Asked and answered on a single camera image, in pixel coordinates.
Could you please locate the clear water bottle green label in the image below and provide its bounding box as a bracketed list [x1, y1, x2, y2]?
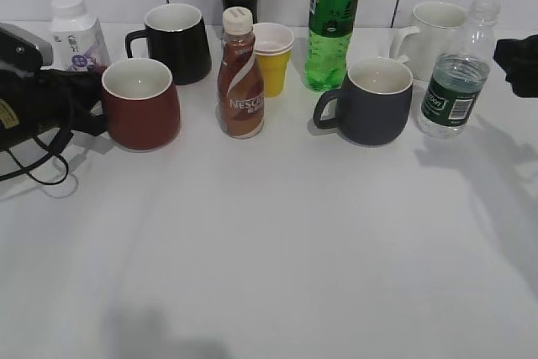
[417, 0, 501, 140]

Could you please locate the white paper cup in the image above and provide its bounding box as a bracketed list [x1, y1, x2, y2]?
[253, 23, 295, 55]

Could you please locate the dark grey ceramic mug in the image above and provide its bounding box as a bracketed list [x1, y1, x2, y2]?
[313, 57, 413, 146]

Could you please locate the white yogurt drink carton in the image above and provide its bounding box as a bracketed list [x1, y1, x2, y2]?
[50, 0, 110, 71]

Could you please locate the yellow paper cup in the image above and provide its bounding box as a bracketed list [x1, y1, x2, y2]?
[256, 50, 291, 98]

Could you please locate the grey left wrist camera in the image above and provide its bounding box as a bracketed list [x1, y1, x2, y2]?
[1, 23, 54, 74]

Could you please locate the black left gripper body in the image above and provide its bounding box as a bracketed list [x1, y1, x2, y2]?
[1, 69, 80, 153]

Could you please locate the brown Nescafe coffee bottle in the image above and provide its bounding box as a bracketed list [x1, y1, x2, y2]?
[217, 7, 265, 139]

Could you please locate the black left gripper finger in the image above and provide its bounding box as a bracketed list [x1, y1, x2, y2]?
[69, 66, 108, 136]

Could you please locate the green soda bottle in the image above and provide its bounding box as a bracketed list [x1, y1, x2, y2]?
[305, 0, 359, 92]

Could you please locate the black ceramic mug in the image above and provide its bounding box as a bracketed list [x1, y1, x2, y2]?
[124, 3, 212, 85]

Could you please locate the white ceramic mug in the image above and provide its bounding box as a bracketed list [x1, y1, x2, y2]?
[389, 1, 467, 81]

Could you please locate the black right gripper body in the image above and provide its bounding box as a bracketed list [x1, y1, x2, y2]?
[493, 34, 538, 98]

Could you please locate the dark red ceramic mug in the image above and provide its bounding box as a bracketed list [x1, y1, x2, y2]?
[102, 58, 181, 150]

